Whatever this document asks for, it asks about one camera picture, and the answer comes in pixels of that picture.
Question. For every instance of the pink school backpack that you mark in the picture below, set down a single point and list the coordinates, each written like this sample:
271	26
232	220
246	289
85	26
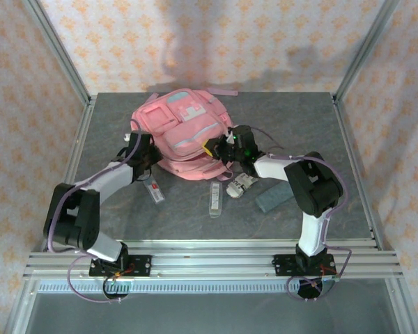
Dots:
184	121

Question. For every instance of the clear plastic case red label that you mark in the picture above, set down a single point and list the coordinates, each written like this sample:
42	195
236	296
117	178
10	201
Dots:
156	193

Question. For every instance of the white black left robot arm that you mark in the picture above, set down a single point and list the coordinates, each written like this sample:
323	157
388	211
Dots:
73	219

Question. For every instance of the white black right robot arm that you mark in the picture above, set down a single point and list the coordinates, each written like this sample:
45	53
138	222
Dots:
313	188

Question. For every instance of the white black printed pouch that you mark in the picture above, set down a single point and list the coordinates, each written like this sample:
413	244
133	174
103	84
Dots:
240	186

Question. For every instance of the clear plastic case white label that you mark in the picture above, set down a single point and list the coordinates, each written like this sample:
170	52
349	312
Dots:
215	198

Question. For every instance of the grey blue folded cloth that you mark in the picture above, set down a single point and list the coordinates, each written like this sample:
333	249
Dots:
275	196

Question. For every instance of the aluminium table side rail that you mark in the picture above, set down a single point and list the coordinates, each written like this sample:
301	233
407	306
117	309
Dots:
77	146
355	156

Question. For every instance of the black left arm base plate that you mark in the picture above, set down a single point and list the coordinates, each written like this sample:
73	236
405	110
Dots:
141	265

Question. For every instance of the long aluminium base rail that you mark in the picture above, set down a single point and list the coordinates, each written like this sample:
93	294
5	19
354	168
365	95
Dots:
212	259

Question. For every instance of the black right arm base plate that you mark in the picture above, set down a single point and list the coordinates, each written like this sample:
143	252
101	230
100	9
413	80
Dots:
285	265

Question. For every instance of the aluminium frame post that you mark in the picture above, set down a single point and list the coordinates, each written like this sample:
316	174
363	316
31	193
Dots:
365	48
59	52

